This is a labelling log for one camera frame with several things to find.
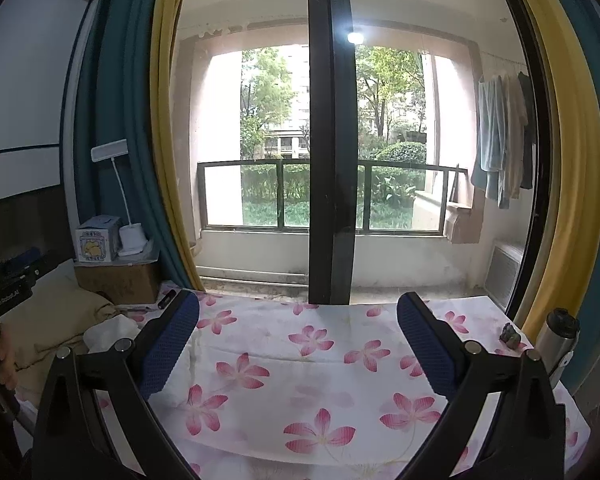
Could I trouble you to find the white garment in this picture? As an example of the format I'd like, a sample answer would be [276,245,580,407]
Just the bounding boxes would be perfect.
[82,314,193,408]

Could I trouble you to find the dark hanging garment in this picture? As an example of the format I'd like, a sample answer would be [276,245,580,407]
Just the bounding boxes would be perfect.
[517,70,539,192]

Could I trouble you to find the yellow curtain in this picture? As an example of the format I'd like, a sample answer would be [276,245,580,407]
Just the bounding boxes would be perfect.
[149,0,206,291]
[502,0,588,346]

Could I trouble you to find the beige hanging garment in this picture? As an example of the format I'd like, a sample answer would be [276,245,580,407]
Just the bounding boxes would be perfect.
[500,72,529,202]

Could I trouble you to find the steel thermos bottle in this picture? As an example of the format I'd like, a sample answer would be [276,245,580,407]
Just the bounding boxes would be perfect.
[534,307,581,377]

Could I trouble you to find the black sliding door post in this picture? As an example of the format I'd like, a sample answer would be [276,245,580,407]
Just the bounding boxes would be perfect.
[307,0,357,307]

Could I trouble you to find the floral bed sheet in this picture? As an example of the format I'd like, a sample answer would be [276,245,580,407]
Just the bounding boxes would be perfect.
[95,287,593,480]

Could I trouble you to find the white air conditioner unit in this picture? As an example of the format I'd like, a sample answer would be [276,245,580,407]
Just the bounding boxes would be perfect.
[485,242,527,312]

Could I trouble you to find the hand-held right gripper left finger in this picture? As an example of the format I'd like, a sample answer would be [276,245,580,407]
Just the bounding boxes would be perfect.
[32,290,201,480]

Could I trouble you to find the white desk lamp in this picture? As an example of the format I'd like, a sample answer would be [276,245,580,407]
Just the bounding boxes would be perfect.
[91,139,149,257]

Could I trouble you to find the dark wooden headboard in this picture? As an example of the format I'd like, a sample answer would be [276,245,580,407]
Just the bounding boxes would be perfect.
[0,180,77,282]

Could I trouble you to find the balcony railing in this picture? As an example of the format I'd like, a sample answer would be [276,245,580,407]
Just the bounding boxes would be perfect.
[197,159,468,235]

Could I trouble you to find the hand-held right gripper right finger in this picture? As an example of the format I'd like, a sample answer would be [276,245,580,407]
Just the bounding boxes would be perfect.
[396,291,567,480]

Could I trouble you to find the black door side frame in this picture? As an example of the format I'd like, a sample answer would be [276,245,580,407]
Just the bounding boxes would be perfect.
[497,0,553,322]

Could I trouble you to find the beige pillow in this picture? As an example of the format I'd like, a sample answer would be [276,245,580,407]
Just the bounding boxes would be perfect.
[2,277,117,397]

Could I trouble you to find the cardboard box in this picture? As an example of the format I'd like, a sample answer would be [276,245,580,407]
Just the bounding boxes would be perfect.
[74,260,163,307]

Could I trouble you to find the white tissue box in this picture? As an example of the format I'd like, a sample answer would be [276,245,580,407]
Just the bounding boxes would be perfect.
[75,215,122,264]

